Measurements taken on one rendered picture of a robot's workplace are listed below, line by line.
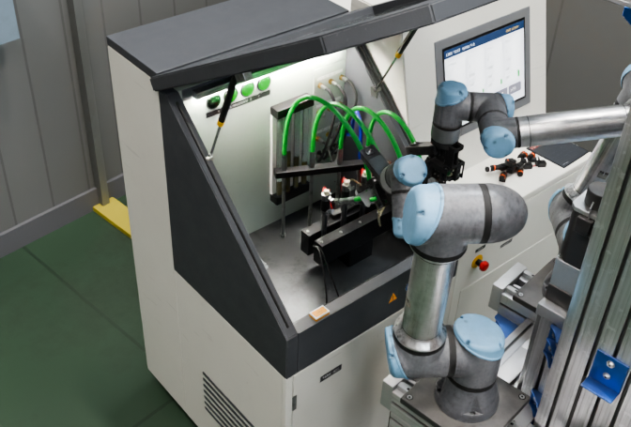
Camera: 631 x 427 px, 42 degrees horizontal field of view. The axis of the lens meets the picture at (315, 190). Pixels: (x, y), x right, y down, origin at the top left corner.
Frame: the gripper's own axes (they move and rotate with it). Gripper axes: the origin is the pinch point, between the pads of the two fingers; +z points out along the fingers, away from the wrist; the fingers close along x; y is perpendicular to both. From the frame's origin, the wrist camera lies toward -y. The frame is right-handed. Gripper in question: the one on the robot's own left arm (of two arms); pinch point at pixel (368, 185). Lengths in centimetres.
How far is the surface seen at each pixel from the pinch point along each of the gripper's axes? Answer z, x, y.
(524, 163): 42, 67, 16
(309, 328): 7.8, -31.2, 27.8
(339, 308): 11.1, -20.4, 27.0
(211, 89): 7, -26, -43
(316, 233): 30.6, -11.9, 5.4
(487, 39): 27, 68, -26
